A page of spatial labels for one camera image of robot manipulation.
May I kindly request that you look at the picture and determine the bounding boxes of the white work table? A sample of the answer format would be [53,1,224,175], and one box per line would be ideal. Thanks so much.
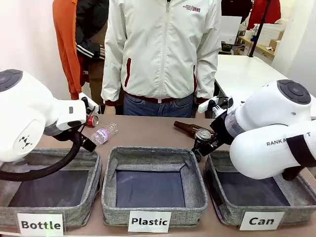
[214,54,316,99]

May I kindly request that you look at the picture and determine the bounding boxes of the small clear plastic bottle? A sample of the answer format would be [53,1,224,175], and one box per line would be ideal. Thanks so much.
[90,121,119,146]

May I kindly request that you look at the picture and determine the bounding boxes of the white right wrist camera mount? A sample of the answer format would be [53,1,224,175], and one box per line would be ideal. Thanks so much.
[197,97,234,117]

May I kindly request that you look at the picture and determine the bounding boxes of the large brown glass bottle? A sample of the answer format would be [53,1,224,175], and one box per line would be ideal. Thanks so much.
[173,120,216,142]

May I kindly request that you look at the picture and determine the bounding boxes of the white flat panel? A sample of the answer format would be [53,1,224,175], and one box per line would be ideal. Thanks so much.
[219,16,242,45]

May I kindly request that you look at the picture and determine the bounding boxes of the orange hanging garment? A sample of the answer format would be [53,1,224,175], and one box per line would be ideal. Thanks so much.
[52,0,84,101]

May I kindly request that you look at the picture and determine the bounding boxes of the black drink can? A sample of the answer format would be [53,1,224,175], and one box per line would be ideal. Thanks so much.
[194,128,216,163]

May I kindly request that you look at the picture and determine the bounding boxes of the crushed red soda can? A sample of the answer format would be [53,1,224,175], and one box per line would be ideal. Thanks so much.
[85,115,100,128]

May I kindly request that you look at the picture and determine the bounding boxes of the bystander in red jacket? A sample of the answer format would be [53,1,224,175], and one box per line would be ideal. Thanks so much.
[246,0,282,30]

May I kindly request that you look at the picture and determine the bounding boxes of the stack of white boxes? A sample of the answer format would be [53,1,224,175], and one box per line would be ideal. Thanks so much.
[254,23,284,40]

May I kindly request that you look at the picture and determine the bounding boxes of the grey fabric basket labelled Plastic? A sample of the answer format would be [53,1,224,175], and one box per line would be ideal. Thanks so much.
[101,146,209,227]

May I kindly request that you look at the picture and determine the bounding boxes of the white Plastic label card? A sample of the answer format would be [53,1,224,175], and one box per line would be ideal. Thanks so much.
[127,210,172,233]

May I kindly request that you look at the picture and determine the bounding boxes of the bystander in black jacket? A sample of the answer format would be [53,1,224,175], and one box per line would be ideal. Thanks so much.
[75,0,110,115]

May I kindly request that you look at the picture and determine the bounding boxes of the black braided cable sleeve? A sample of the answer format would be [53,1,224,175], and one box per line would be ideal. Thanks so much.
[0,124,86,182]

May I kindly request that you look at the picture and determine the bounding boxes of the white Bottle label card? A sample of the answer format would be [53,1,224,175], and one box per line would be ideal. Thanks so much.
[16,212,64,237]

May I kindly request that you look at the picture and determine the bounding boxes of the small cardboard box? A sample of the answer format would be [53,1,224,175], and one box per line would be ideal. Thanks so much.
[269,39,283,50]

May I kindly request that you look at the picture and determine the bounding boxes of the grey fabric basket labelled Bottle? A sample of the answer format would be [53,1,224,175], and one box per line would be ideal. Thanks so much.
[0,147,103,229]

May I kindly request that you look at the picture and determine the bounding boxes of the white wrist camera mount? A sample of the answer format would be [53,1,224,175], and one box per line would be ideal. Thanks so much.
[197,97,234,117]
[78,92,99,115]

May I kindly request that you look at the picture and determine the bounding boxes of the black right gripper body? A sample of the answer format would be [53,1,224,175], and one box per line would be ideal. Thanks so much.
[209,116,235,149]

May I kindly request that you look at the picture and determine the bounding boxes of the white Can label card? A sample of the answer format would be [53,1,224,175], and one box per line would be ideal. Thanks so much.
[238,211,286,232]

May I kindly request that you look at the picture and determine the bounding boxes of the grey fabric basket labelled Can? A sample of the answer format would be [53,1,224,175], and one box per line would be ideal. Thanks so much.
[204,150,316,225]

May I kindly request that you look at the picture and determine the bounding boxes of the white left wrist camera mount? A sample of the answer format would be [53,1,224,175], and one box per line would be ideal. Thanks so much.
[78,92,99,115]

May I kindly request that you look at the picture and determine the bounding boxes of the black stand pole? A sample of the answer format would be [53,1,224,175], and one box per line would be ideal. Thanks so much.
[248,0,272,58]

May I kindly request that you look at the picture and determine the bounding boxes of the person's right forearm white sleeve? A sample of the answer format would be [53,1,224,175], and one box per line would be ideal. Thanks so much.
[100,56,125,107]

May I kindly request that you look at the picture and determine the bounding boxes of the black strap on arm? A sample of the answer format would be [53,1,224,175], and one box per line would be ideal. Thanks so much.
[287,134,314,169]

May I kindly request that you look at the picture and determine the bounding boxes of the person in white jacket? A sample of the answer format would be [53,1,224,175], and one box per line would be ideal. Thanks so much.
[100,0,223,118]

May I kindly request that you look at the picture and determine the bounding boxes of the wooden shelf board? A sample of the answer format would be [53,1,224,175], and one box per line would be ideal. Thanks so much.
[238,36,276,57]

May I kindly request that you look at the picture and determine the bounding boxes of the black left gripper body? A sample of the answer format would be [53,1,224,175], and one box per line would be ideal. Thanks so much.
[80,134,97,153]

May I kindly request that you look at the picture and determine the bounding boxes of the person's left forearm white sleeve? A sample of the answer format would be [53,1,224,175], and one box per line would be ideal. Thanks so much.
[195,56,221,104]

